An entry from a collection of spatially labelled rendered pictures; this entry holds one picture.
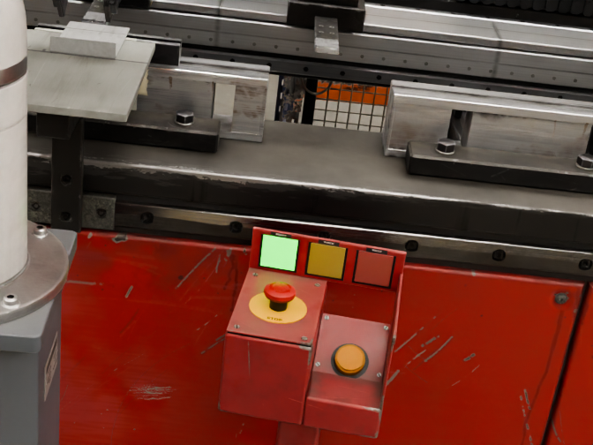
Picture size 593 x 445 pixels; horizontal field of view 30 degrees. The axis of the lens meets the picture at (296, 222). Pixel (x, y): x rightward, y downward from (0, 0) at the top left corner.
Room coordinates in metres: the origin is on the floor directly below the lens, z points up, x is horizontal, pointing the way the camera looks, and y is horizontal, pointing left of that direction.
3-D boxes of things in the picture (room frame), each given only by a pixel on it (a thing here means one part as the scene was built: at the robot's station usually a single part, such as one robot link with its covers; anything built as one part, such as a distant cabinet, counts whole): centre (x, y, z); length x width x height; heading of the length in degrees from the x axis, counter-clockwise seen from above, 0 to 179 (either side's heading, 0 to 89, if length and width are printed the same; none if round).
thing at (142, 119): (1.41, 0.27, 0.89); 0.30 x 0.05 x 0.03; 92
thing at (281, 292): (1.17, 0.01, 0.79); 0.04 x 0.04 x 0.04
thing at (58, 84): (1.32, 0.31, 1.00); 0.26 x 0.18 x 0.01; 2
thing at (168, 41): (1.47, 0.29, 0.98); 0.20 x 0.03 x 0.03; 92
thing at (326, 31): (1.64, -0.01, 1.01); 0.26 x 0.12 x 0.05; 2
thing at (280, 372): (1.17, -0.04, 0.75); 0.20 x 0.16 x 0.18; 85
